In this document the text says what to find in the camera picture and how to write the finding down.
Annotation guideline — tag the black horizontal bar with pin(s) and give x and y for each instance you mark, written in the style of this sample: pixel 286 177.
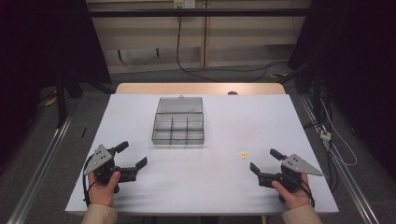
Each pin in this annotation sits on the black horizontal bar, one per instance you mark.
pixel 199 12

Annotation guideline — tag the aluminium floor rail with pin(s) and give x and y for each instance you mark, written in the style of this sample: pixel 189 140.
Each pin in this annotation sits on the aluminium floor rail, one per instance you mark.
pixel 342 174
pixel 40 165

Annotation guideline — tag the clear plastic compartment box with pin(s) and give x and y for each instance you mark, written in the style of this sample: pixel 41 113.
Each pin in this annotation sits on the clear plastic compartment box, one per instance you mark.
pixel 179 127

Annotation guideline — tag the black curtain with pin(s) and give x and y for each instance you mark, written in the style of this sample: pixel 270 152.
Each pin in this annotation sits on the black curtain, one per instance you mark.
pixel 46 40
pixel 355 62

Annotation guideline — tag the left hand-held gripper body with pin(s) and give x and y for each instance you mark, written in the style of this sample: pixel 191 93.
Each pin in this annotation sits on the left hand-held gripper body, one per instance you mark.
pixel 99 158

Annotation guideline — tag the white wall socket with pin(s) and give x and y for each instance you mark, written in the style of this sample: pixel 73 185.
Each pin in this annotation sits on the white wall socket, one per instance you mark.
pixel 184 3

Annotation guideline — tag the black metal stand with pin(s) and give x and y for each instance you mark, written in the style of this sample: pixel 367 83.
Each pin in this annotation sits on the black metal stand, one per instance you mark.
pixel 316 93
pixel 61 102

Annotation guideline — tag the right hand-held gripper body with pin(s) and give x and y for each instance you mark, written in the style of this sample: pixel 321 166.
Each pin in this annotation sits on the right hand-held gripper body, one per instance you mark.
pixel 295 165

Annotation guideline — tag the person's right hand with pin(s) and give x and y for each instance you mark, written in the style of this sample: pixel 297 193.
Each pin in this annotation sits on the person's right hand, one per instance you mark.
pixel 294 197

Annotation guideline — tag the person's left hand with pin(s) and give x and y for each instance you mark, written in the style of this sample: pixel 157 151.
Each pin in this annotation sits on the person's left hand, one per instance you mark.
pixel 102 193

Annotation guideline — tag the small beige piece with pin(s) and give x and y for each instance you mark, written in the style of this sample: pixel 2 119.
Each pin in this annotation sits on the small beige piece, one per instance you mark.
pixel 243 155

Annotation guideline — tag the small dark round object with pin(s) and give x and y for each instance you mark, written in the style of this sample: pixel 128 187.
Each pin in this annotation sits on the small dark round object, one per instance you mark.
pixel 232 92

